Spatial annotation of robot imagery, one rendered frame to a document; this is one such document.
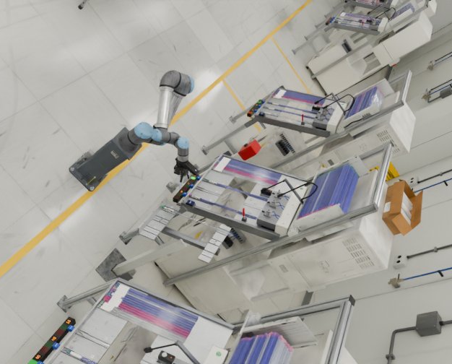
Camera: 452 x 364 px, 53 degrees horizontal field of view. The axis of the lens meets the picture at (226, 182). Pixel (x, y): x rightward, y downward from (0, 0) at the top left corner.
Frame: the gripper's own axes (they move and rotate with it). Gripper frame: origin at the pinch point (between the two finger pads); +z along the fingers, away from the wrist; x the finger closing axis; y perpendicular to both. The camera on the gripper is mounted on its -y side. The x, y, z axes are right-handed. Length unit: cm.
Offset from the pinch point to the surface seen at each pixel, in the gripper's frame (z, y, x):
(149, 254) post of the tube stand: 35, 5, 40
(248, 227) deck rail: 11, -52, 10
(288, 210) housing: 2, -73, -10
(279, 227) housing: 3, -72, 8
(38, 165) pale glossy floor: 5, 105, 27
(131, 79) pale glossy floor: -6, 116, -111
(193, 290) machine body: 95, -15, 10
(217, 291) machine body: 85, -35, 10
